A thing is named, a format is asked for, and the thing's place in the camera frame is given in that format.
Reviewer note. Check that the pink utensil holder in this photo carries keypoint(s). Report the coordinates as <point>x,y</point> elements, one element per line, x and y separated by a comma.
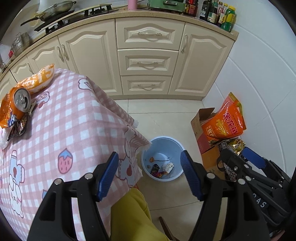
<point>132,4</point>

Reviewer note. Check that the cream colander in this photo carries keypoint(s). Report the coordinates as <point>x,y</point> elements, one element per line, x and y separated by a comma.
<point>38,15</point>

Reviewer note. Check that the cream cabinet drawer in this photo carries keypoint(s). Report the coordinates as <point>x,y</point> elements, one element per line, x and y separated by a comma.
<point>145,85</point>
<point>150,34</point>
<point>148,62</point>

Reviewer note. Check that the orange rice bag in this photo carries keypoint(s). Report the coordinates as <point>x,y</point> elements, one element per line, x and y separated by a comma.
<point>226,122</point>

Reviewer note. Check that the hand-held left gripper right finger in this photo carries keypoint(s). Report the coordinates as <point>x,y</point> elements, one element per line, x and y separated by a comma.
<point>190,176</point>

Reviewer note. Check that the brown cardboard box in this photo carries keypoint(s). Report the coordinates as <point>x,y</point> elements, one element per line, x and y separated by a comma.
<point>208,160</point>

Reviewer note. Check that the blue plastic trash bin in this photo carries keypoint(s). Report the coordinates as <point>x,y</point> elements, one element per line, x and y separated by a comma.
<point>161,143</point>

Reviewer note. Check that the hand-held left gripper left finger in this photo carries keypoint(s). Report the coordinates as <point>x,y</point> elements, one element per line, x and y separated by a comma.
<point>107,176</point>

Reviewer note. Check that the pink checkered tablecloth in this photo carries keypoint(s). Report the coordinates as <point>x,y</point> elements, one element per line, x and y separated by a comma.
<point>69,127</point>

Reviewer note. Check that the gold foil packet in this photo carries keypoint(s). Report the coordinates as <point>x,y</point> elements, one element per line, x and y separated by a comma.
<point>237,144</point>

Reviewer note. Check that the yellow chip bag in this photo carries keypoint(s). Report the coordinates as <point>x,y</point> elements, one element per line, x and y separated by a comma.
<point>39,78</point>

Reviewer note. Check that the black gas stove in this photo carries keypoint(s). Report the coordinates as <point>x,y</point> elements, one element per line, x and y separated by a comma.
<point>69,20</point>

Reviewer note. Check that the person's yellow pants leg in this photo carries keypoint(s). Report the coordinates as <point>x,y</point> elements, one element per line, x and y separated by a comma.
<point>129,220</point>

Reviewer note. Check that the black snack packet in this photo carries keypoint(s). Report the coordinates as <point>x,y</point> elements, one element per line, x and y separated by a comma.
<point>19,126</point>

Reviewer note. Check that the steel stock pot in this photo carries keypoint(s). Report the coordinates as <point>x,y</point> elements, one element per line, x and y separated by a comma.
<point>20,42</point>

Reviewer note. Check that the black patterned tote bag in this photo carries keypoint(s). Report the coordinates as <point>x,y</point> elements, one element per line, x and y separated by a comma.
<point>231,172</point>

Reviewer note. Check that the orange snack bag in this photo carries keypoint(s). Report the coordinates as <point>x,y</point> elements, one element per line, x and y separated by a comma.
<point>5,109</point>

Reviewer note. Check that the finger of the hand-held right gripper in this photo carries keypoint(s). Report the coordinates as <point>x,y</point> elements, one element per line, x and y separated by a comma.
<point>233,160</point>
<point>253,157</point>

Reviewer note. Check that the dark green glass bottle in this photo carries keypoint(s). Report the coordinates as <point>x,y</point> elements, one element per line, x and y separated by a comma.
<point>213,12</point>

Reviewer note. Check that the green electric cooker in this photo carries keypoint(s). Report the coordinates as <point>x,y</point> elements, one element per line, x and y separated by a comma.
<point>166,5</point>

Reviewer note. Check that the green plastic bottle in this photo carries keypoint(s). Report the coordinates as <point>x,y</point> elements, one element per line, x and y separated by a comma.
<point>228,19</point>

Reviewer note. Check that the small red container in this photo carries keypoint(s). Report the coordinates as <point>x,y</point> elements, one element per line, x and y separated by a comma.
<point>11,53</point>

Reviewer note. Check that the dark red-label sauce bottle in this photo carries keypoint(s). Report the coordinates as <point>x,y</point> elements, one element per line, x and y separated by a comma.
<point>191,8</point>

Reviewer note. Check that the steel wok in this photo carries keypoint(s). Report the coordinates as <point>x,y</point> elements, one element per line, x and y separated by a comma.
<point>57,8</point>

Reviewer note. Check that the orange soda can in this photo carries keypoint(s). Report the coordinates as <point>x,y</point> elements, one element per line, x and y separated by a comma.
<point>22,99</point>

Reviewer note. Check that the yellow-cap bottle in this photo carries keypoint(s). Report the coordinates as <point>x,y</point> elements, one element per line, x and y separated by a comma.
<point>222,15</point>

